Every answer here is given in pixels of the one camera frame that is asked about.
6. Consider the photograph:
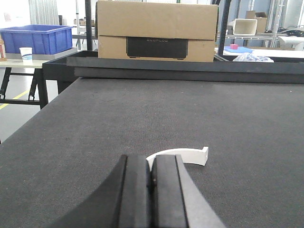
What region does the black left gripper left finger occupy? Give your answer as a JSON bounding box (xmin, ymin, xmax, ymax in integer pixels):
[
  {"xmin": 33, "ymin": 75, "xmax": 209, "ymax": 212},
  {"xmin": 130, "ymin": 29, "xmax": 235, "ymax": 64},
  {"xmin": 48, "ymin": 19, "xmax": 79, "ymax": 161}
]
[{"xmin": 50, "ymin": 155, "xmax": 151, "ymax": 228}]

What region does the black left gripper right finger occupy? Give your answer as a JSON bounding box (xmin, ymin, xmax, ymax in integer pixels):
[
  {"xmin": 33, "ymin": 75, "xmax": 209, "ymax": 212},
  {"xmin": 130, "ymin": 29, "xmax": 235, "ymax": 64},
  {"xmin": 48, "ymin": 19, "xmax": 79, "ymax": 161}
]
[{"xmin": 152, "ymin": 155, "xmax": 225, "ymax": 228}]

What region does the blue plastic bin on table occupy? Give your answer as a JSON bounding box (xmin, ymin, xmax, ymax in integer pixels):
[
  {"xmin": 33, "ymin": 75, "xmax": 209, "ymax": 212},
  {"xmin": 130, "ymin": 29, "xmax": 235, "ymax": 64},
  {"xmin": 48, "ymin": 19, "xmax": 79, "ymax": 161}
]
[{"xmin": 0, "ymin": 24, "xmax": 73, "ymax": 55}]

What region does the dark foam board stack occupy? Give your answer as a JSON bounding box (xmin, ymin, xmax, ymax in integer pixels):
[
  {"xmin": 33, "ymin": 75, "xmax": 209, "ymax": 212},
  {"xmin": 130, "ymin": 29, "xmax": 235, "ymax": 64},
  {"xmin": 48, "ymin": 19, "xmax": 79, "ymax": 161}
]
[{"xmin": 66, "ymin": 57, "xmax": 304, "ymax": 84}]

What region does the crumpled plastic bag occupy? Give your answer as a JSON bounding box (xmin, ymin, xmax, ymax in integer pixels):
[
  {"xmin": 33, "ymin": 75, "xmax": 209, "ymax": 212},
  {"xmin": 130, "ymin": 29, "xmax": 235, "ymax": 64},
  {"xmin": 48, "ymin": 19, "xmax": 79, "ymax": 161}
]
[{"xmin": 233, "ymin": 52, "xmax": 274, "ymax": 63}]

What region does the small pink block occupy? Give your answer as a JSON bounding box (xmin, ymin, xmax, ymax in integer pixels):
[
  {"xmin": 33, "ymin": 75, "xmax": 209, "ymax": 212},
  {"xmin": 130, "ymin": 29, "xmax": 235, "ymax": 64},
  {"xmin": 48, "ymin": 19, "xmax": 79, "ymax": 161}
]
[{"xmin": 229, "ymin": 44, "xmax": 238, "ymax": 50}]

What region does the blue flat pad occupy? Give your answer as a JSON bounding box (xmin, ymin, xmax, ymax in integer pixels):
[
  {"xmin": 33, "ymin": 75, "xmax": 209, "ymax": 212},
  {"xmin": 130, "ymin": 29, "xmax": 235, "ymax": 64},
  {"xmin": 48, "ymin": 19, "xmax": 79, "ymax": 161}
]
[{"xmin": 224, "ymin": 46, "xmax": 253, "ymax": 53}]

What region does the large cardboard box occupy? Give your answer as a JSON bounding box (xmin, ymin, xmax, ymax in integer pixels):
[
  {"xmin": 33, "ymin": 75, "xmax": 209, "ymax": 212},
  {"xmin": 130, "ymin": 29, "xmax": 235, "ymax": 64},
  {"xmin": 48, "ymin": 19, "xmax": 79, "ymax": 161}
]
[{"xmin": 96, "ymin": 0, "xmax": 219, "ymax": 62}]

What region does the folding side table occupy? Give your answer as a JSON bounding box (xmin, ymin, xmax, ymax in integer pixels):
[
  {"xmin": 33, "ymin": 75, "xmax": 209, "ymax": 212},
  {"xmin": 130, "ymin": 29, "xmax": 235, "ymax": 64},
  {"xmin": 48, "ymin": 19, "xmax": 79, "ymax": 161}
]
[{"xmin": 0, "ymin": 47, "xmax": 77, "ymax": 109}]

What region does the white paper cup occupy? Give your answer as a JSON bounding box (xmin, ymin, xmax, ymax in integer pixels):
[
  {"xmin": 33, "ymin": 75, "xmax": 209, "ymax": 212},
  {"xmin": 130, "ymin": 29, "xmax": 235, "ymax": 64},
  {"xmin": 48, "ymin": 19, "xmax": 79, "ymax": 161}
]
[{"xmin": 19, "ymin": 47, "xmax": 33, "ymax": 64}]

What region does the black vertical pole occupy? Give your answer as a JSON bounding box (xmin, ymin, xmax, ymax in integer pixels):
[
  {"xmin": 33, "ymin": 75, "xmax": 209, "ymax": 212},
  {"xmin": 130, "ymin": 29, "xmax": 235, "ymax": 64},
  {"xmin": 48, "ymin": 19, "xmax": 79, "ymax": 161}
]
[{"xmin": 218, "ymin": 0, "xmax": 231, "ymax": 55}]

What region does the small cardboard box on shelf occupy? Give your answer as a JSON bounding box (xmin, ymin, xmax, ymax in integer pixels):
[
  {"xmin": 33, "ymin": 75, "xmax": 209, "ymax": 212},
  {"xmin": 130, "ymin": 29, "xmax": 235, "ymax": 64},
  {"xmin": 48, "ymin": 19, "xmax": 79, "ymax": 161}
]
[{"xmin": 246, "ymin": 10, "xmax": 267, "ymax": 33}]

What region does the beige square duct tube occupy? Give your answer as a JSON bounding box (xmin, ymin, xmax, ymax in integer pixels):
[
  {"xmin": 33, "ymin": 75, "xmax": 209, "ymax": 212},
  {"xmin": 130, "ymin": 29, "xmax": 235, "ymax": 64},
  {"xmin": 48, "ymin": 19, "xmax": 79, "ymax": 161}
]
[{"xmin": 228, "ymin": 19, "xmax": 257, "ymax": 36}]

